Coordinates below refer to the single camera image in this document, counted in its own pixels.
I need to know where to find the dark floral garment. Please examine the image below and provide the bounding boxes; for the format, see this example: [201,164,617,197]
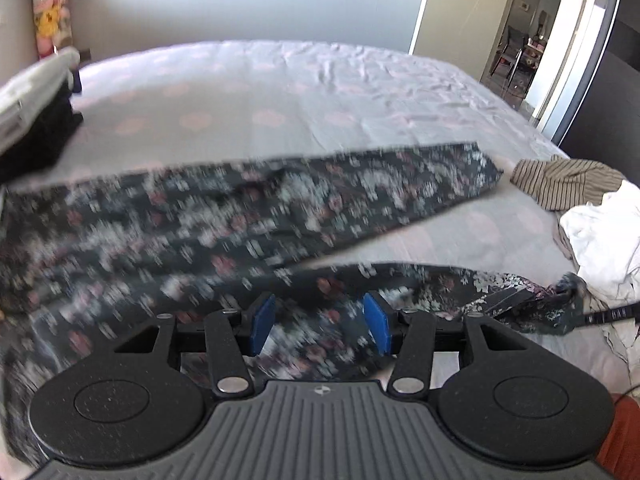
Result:
[0,141,590,472]

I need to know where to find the brown striped garment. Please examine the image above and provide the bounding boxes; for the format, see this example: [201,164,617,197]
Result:
[510,156,627,212]

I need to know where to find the bed with pink patterned sheet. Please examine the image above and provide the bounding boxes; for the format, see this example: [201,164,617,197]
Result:
[0,40,640,480]

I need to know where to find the folded white cloth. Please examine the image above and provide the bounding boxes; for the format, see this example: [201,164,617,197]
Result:
[0,46,82,155]

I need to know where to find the folded black cloth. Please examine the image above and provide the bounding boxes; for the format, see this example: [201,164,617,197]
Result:
[0,91,85,185]

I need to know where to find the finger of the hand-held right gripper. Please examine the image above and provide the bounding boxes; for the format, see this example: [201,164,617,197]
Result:
[580,303,640,330]

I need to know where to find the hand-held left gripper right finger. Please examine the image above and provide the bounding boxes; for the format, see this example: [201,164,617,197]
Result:
[362,291,538,396]

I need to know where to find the orange cloth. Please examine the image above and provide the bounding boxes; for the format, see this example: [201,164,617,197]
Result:
[596,394,640,480]

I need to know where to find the dark chair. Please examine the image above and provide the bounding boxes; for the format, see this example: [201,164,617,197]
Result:
[492,25,532,88]

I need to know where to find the white garment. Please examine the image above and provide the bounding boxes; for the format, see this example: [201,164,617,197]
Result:
[557,180,640,307]

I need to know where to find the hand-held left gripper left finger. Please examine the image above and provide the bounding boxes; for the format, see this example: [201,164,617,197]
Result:
[114,292,277,397]

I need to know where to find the dark wardrobe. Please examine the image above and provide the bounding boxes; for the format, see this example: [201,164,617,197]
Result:
[547,0,640,163]

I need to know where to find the white door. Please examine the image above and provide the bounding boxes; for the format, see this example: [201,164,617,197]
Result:
[408,0,522,57]

